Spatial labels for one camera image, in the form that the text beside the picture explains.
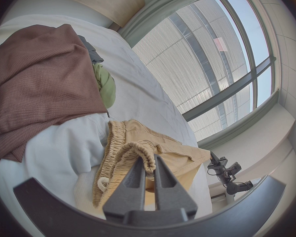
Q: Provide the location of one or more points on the pale blue garment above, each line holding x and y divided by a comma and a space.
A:
59, 149

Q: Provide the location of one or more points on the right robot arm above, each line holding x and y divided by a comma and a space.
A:
233, 188

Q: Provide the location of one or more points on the brown garment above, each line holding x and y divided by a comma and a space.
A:
39, 83

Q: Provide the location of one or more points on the tan shorts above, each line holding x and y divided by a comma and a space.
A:
185, 164

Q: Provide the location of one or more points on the bed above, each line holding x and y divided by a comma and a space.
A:
143, 88

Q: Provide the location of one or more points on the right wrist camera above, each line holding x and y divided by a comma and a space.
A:
234, 168

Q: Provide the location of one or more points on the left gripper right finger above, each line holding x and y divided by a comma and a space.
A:
172, 194

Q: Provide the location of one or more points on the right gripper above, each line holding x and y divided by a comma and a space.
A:
220, 167

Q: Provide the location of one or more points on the window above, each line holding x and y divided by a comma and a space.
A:
199, 58

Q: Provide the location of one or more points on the black garment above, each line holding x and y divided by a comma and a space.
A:
91, 50

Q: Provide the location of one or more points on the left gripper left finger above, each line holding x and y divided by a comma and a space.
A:
128, 194

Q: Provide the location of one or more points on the green garment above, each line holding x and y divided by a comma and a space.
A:
106, 88

